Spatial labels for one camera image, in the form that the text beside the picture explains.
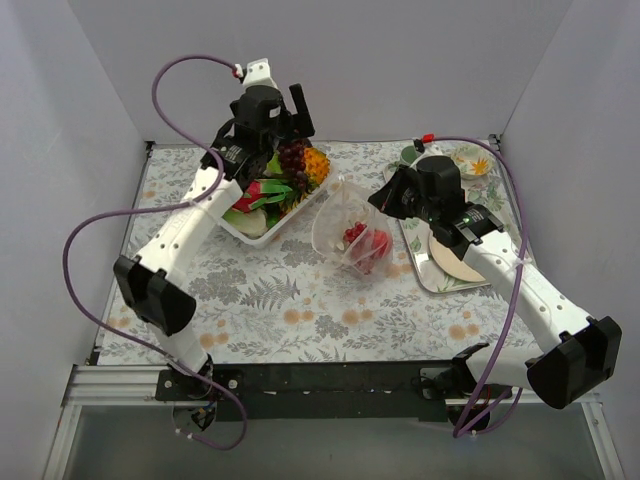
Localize white fruit basket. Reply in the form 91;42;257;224
220;151;336;247

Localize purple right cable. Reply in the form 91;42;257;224
429;135;529;440

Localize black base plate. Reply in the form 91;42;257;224
154;360;501;421

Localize pale cabbage wedge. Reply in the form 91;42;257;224
223;209;269;238

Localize red apple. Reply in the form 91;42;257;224
365;229;393;259

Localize dark purple grape bunch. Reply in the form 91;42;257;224
278;141;308;191

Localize pink dragon fruit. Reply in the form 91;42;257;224
232;179;281;213

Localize clear zip top bag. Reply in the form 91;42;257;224
311;177;393;278

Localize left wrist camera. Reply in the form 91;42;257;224
242;58;278;89

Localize orange pineapple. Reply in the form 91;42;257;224
303;147;330;187

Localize green cup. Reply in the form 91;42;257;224
400;145;420;166

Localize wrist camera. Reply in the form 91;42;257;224
413;133;443;160
242;58;278;89

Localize pink plate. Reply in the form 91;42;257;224
429;233;485;283

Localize floral bowl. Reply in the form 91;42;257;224
451;143;495;180

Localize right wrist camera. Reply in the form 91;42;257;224
413;133;443;160

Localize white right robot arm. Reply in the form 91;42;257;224
368;156;622;409

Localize light red grape bunch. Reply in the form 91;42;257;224
343;222;367;245

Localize aluminium frame rail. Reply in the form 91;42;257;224
63;366;164;406

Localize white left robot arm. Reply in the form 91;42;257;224
114;81;315;400

